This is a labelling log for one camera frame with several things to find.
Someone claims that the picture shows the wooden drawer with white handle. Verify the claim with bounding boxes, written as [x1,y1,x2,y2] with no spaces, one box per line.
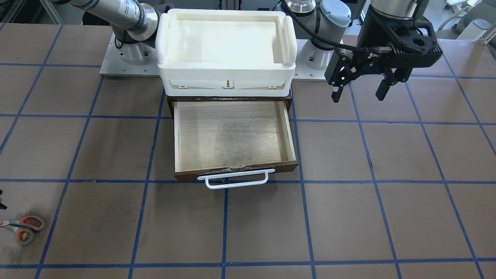
[173,100,299,189]

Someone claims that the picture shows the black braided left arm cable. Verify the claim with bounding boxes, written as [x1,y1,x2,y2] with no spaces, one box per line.
[281,0,392,54]

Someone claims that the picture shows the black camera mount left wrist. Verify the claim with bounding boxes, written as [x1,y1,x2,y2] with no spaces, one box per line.
[357,6,443,69]

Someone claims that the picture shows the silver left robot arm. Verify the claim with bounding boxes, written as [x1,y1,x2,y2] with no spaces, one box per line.
[276,0,443,103]

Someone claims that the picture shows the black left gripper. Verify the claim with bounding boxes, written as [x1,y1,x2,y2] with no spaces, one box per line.
[324,43,413,103]

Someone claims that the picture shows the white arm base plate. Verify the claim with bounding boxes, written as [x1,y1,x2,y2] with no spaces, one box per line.
[293,39,334,82]
[100,34,160,77]

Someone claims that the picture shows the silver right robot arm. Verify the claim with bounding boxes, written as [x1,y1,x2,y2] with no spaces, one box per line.
[51,0,161,65]

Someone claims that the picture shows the orange grey scissors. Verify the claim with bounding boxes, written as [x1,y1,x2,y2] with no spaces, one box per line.
[0,214,46,246]

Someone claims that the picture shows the white plastic tray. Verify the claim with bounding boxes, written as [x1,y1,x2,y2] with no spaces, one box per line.
[155,9,298,97]

